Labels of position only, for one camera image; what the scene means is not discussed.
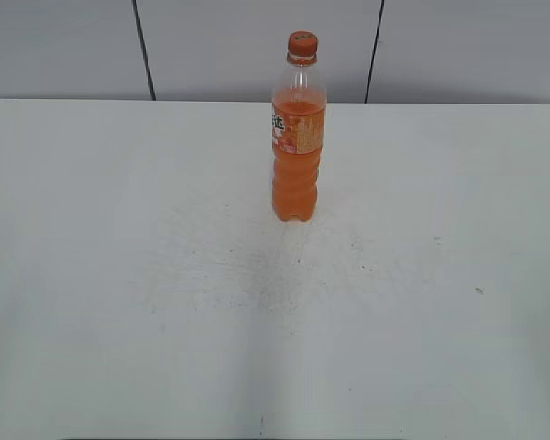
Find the orange soda plastic bottle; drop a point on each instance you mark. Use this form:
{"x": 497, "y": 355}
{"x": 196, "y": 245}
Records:
{"x": 298, "y": 125}

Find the orange bottle cap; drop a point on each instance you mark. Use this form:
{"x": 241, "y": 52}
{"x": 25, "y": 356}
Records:
{"x": 303, "y": 44}

